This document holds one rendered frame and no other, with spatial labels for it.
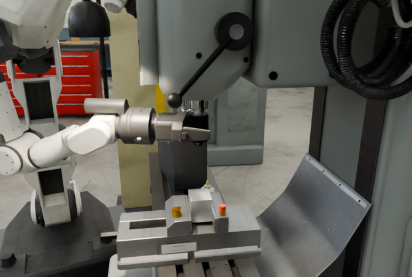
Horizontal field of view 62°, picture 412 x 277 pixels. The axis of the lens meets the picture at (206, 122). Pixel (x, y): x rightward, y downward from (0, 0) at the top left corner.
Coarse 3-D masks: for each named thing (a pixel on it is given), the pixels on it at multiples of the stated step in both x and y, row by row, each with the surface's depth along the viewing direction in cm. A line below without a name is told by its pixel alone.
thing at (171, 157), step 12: (168, 144) 118; (192, 144) 114; (204, 144) 116; (168, 156) 119; (180, 156) 114; (192, 156) 115; (204, 156) 117; (168, 168) 121; (180, 168) 115; (192, 168) 117; (204, 168) 118; (168, 180) 123; (180, 180) 116; (192, 180) 118; (204, 180) 120
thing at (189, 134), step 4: (184, 128) 76; (188, 128) 76; (192, 128) 76; (184, 132) 76; (188, 132) 76; (192, 132) 76; (196, 132) 76; (200, 132) 76; (204, 132) 76; (208, 132) 76; (184, 136) 76; (188, 136) 76; (192, 136) 76; (196, 136) 76; (200, 136) 76; (204, 136) 76; (208, 136) 76; (184, 140) 77; (188, 140) 77; (192, 140) 77; (196, 140) 77; (200, 140) 77
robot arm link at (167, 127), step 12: (144, 108) 81; (132, 120) 79; (144, 120) 78; (156, 120) 79; (168, 120) 79; (180, 120) 78; (132, 132) 79; (144, 132) 79; (156, 132) 78; (168, 132) 78; (180, 132) 76; (144, 144) 82; (180, 144) 78
